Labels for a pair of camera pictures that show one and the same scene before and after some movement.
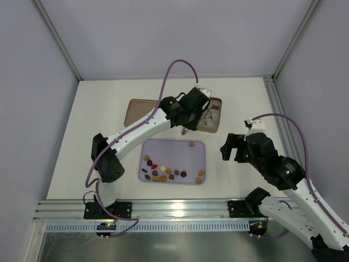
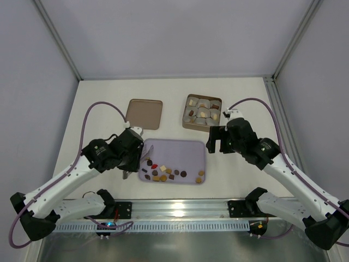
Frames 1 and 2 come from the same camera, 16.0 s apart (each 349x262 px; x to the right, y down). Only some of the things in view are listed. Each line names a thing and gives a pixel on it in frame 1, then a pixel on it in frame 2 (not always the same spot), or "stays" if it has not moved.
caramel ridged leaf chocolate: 163,178 stays
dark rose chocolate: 183,174 stays
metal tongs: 206,93 → 146,152
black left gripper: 193,120 → 135,157
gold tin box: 210,120 stays
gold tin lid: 137,108 stays
